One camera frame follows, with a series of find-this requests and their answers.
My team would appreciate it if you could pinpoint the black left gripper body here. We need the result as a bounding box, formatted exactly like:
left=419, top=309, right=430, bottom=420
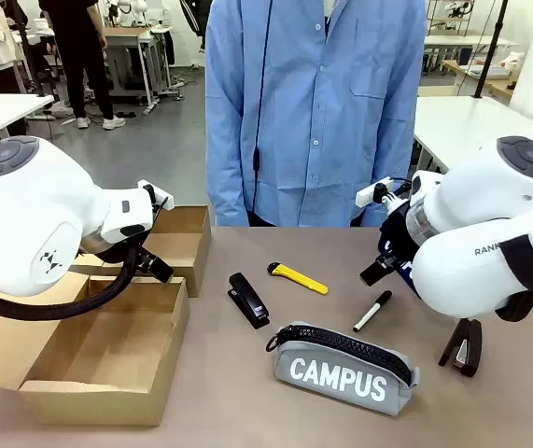
left=81, top=231, right=155, bottom=268

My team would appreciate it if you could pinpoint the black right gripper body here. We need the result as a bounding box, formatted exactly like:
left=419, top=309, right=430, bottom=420
left=385, top=198, right=417, bottom=237

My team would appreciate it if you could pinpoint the black white marker pen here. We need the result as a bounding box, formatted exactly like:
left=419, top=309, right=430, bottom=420
left=352, top=289, right=394, bottom=334

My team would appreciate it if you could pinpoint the yellow utility knife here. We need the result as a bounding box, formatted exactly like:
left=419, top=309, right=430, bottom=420
left=266, top=261, right=330, bottom=296

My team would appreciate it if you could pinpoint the black stapler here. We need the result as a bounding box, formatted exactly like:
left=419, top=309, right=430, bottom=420
left=227, top=272, right=271, bottom=330

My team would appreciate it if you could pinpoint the grey CAMPUS pencil pouch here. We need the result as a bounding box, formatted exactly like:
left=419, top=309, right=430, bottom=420
left=264, top=320, right=421, bottom=417

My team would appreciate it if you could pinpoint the dark brown stapler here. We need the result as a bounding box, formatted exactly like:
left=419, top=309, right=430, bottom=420
left=437, top=316, right=484, bottom=378

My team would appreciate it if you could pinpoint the large cardboard box with flaps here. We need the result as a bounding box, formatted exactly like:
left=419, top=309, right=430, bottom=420
left=0, top=266, right=191, bottom=428

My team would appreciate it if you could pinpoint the small cardboard box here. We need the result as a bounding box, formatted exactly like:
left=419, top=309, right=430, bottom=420
left=68, top=204, right=213, bottom=299

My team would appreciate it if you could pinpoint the person in blue shirt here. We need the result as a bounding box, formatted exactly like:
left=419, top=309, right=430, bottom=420
left=203, top=0, right=428, bottom=229

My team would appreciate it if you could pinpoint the long white background table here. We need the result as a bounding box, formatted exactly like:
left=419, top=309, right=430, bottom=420
left=422, top=35, right=520, bottom=76

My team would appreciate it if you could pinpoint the black tripod pole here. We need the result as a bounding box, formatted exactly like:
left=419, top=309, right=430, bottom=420
left=473, top=0, right=511, bottom=99

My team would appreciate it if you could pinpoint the person in black clothes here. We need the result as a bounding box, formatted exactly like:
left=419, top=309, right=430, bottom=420
left=38, top=0, right=127, bottom=131

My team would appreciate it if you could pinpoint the grey workshop desk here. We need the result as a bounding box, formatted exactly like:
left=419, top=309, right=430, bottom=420
left=102, top=25, right=186, bottom=116

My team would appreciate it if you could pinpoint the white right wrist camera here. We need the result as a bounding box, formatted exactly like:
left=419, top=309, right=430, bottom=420
left=355, top=175, right=412, bottom=209

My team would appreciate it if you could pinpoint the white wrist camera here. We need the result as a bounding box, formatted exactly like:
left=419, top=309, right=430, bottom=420
left=355, top=175, right=412, bottom=209
left=137, top=179, right=175, bottom=212

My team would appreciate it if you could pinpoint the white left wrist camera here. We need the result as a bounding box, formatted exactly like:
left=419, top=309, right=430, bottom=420
left=137, top=179, right=175, bottom=212

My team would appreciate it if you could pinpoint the left arm black cable sleeve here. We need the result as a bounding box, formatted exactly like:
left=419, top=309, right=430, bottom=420
left=0, top=242, right=140, bottom=323

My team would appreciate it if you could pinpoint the arm black cable sleeve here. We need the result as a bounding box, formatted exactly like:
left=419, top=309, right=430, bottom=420
left=494, top=288, right=533, bottom=323
left=0, top=242, right=140, bottom=323

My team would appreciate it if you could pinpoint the right arm black cable sleeve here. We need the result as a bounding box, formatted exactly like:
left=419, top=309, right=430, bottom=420
left=494, top=288, right=533, bottom=323

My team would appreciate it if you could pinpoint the black earphone cable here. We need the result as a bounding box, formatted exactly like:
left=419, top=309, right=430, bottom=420
left=250, top=0, right=274, bottom=214

